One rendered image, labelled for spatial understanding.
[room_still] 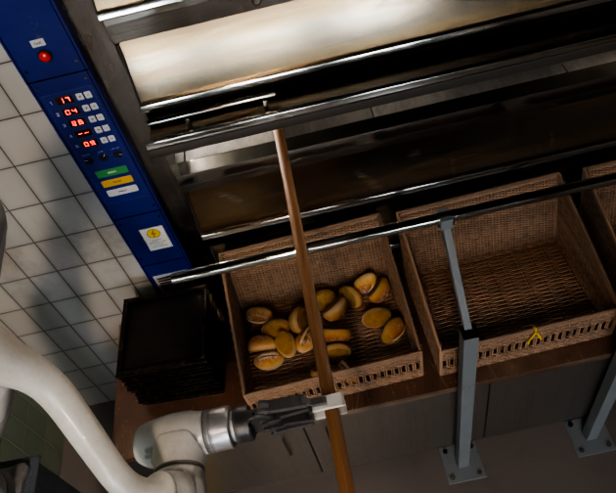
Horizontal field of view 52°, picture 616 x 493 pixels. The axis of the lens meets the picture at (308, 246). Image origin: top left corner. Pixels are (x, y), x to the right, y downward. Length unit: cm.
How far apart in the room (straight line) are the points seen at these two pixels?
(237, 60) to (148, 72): 22
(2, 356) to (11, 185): 92
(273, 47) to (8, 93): 67
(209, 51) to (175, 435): 91
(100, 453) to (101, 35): 95
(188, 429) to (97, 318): 116
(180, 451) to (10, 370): 39
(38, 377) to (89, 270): 109
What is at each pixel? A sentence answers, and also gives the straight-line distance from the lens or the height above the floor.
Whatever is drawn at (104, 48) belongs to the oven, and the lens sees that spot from 165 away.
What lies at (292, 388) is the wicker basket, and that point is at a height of 70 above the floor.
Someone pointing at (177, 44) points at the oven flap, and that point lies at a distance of 165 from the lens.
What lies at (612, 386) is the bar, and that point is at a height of 45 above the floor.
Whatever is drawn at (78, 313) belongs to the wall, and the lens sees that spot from 242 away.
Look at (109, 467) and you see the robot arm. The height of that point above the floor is 138.
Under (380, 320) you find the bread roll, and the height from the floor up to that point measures 63.
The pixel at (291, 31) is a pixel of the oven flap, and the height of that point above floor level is 155.
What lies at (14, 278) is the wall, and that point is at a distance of 229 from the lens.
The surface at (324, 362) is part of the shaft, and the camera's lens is 138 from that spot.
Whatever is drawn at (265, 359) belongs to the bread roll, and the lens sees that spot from 207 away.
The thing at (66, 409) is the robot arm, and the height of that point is 147.
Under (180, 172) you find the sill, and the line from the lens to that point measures 190.
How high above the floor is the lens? 240
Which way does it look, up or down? 50 degrees down
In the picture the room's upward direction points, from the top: 15 degrees counter-clockwise
